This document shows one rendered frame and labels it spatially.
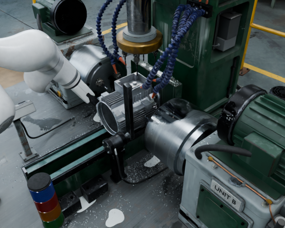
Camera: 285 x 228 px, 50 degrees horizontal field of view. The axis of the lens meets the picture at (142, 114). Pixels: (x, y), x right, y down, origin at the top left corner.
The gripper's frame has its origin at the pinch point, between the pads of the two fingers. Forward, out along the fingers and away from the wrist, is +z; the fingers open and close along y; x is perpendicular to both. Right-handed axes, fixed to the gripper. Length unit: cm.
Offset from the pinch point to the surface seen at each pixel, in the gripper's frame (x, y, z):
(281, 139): 21, 72, -15
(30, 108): -20.0, -16.6, -7.6
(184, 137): 10.2, 43.3, 0.2
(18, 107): -22.8, -17.8, -11.6
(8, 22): 12, -392, 133
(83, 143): -16.3, 2.6, 10.3
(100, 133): -8.6, 2.2, 14.7
